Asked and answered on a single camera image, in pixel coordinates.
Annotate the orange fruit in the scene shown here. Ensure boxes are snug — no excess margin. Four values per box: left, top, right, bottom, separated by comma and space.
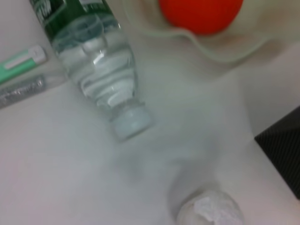
158, 0, 244, 36

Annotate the black mesh pen holder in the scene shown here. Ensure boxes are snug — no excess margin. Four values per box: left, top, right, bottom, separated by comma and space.
254, 110, 300, 200

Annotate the grey pen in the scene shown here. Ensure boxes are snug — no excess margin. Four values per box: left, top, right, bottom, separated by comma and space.
0, 74, 48, 110

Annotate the green label water bottle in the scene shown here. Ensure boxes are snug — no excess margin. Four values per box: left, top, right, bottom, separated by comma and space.
29, 0, 151, 142

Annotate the green pen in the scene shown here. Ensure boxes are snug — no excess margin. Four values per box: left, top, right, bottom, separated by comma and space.
0, 45, 47, 85

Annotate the pale green glass bowl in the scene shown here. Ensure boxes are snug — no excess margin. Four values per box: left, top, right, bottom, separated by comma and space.
121, 0, 300, 63

